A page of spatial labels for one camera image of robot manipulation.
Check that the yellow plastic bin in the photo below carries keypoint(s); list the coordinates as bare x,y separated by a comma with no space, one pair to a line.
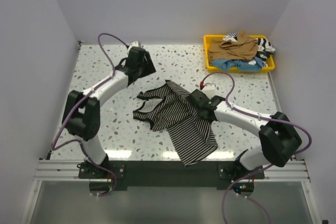
208,40

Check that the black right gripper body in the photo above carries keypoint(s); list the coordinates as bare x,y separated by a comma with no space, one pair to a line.
202,117

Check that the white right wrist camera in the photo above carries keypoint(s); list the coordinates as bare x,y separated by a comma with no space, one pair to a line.
208,89

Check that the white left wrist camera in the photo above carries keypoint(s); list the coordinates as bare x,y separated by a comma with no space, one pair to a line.
135,44

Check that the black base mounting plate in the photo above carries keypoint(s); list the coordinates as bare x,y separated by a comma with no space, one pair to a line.
160,174

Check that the aluminium frame rail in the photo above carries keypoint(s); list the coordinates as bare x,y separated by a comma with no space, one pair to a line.
66,170

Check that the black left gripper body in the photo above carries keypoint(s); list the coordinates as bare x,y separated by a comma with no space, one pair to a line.
147,67

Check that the blue tank top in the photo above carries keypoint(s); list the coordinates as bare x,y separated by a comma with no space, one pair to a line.
254,65

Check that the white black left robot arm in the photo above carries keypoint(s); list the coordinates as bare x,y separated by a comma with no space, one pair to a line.
81,116

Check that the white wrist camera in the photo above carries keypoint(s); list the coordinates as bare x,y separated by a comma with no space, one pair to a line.
135,44
208,89

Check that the navy white striped tank top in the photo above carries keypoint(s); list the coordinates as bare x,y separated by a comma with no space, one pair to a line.
265,49

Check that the tan tank top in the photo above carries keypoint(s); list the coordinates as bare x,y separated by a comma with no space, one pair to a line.
243,48

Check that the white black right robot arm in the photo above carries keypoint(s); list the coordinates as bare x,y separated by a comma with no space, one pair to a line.
278,138

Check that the black white striped tank top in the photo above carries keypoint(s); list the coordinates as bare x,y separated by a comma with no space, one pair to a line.
167,108

